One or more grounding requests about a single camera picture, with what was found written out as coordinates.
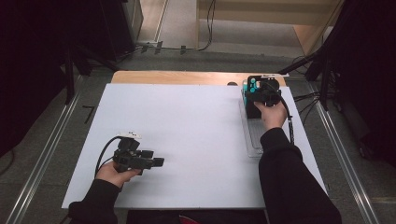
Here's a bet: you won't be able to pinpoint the black phone case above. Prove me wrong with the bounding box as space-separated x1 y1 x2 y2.
245 75 265 119

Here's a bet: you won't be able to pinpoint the black curtain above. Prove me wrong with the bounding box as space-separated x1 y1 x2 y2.
0 0 106 158
325 0 396 169

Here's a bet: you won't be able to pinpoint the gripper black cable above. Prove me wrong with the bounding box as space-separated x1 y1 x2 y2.
277 92 295 146
94 135 123 179

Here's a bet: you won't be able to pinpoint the white table board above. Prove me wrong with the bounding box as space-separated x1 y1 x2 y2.
61 83 328 209

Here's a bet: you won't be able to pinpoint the black metal stand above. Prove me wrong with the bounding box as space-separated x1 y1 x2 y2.
64 45 120 105
277 46 332 112

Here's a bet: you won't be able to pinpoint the black hanging cable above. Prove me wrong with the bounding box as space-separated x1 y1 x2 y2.
134 0 218 54

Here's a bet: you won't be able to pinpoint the clear plastic tray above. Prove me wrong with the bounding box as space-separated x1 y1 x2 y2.
238 81 269 159

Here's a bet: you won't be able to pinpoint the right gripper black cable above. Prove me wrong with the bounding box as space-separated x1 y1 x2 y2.
277 92 295 146

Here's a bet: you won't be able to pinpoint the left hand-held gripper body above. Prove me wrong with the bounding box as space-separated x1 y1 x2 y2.
112 132 154 175

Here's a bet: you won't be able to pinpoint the person's right hand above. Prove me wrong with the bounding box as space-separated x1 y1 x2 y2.
253 101 288 132

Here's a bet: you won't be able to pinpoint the person's left hand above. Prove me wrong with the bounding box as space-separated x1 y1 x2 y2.
94 161 141 189

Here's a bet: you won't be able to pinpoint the aluminium floor rail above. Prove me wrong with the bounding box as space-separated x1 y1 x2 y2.
306 82 381 224
5 76 83 224

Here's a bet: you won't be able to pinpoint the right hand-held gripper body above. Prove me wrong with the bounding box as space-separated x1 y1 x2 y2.
255 73 290 107

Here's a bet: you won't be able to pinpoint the black floor cables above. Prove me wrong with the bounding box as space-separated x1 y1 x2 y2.
292 90 328 125

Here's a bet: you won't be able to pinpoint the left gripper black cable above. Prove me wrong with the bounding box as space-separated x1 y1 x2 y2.
94 135 123 179

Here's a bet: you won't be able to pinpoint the light wooden shelf unit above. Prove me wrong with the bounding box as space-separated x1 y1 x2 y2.
195 0 345 57

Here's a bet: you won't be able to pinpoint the wooden table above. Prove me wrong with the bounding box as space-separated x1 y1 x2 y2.
110 70 287 88

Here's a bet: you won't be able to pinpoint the dark cabinet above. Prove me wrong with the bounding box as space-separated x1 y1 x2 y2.
99 0 145 62

